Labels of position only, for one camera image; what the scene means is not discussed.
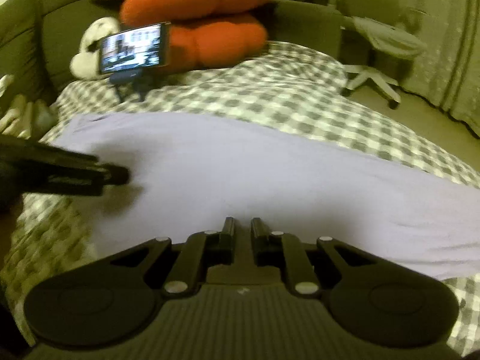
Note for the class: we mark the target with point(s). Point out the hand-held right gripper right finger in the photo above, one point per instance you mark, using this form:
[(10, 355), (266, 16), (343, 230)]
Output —
[(257, 236)]

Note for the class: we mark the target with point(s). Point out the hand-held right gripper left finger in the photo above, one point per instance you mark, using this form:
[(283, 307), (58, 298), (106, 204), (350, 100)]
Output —
[(228, 236)]

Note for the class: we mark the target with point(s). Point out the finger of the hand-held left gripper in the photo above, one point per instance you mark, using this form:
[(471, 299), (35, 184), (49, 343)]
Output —
[(67, 186), (75, 161)]

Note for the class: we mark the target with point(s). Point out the lavender pants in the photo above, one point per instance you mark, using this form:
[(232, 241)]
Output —
[(225, 165)]

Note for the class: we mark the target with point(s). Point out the stack of folded clothes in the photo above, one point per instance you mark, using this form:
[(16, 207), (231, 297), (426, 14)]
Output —
[(26, 116)]

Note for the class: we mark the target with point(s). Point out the white plush toy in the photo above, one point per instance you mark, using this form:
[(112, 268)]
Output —
[(80, 65)]

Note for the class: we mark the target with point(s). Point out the dark blue phone stand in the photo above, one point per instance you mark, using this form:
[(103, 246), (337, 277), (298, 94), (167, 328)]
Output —
[(125, 77)]

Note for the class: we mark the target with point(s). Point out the smartphone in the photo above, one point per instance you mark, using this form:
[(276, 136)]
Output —
[(131, 48)]

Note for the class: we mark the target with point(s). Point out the grey white checked blanket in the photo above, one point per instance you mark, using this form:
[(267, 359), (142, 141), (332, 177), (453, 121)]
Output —
[(281, 93)]

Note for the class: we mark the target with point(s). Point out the white office chair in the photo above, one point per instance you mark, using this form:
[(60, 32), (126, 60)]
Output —
[(386, 37)]

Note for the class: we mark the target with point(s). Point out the star print curtain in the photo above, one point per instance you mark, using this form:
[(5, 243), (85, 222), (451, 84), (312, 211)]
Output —
[(431, 15), (474, 63)]

